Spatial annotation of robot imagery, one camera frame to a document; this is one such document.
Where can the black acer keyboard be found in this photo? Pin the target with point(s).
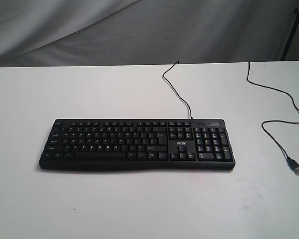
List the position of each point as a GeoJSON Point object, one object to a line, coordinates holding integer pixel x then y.
{"type": "Point", "coordinates": [137, 144]}

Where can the grey backdrop cloth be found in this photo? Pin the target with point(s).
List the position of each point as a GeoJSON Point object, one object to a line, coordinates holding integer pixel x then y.
{"type": "Point", "coordinates": [138, 32]}

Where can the black tripod stand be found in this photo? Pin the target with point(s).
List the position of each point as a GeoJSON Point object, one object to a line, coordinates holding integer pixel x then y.
{"type": "Point", "coordinates": [291, 34]}

